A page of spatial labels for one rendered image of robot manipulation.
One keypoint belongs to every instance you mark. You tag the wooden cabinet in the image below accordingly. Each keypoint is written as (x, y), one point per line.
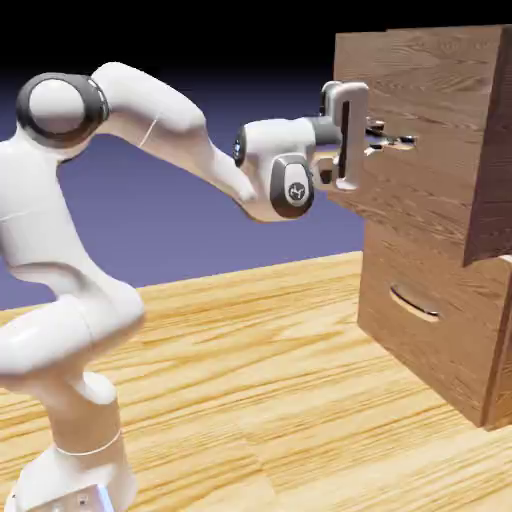
(492, 320)

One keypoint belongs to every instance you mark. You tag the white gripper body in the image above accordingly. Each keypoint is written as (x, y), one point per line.
(357, 120)

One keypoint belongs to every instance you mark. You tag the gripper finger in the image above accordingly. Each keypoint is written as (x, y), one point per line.
(371, 150)
(374, 124)

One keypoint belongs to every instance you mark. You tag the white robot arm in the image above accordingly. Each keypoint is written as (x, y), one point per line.
(80, 280)

